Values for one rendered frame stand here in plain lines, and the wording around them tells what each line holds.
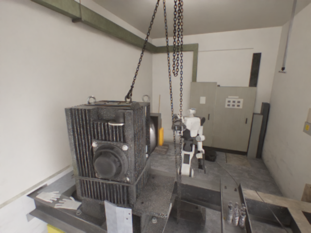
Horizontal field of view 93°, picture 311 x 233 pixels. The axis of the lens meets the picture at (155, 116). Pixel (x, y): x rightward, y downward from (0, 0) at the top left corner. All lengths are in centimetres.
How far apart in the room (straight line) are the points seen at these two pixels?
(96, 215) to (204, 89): 325
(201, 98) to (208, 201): 247
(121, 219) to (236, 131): 340
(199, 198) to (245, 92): 261
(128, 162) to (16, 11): 166
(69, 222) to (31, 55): 168
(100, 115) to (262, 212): 185
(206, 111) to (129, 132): 311
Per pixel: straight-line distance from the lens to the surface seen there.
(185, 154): 217
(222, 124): 398
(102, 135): 110
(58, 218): 209
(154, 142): 145
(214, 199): 204
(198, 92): 387
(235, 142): 414
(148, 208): 127
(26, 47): 198
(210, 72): 408
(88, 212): 163
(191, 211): 227
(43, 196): 202
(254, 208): 208
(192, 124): 206
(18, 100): 189
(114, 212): 111
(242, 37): 420
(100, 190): 135
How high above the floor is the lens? 179
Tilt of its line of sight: 13 degrees down
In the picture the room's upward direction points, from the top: straight up
